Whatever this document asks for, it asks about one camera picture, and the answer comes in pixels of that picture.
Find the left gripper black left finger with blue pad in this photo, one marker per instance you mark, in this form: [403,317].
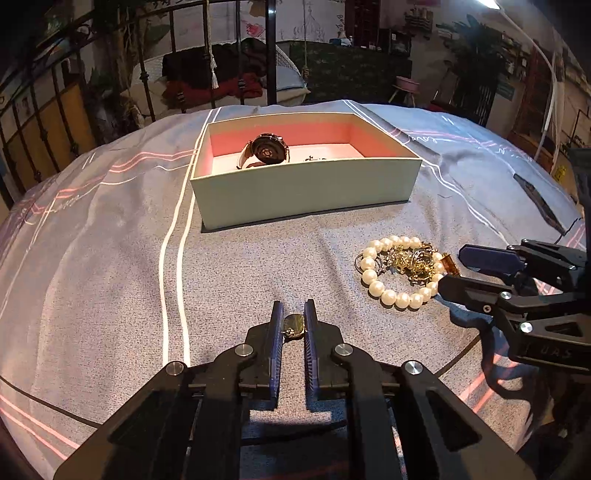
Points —
[249,372]

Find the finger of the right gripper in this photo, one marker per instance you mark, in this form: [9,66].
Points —
[517,260]
[489,299]

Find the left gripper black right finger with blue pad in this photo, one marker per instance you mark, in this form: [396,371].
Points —
[337,371]

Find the small gold pendant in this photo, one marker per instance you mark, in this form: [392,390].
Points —
[293,326]

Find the gold chain jewelry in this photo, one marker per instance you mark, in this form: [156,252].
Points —
[420,265]

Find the wristwatch with tan strap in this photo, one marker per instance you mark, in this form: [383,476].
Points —
[268,148]

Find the black flat remote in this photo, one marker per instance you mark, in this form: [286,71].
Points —
[544,209]

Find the pale green open box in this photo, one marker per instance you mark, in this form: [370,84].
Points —
[338,161]

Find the pink stool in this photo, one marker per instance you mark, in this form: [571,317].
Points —
[405,92]

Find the red cushion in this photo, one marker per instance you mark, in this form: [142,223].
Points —
[179,94]

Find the white wicker swing chair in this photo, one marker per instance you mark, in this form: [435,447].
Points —
[148,81]

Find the black iron bed frame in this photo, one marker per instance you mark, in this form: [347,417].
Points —
[66,98]

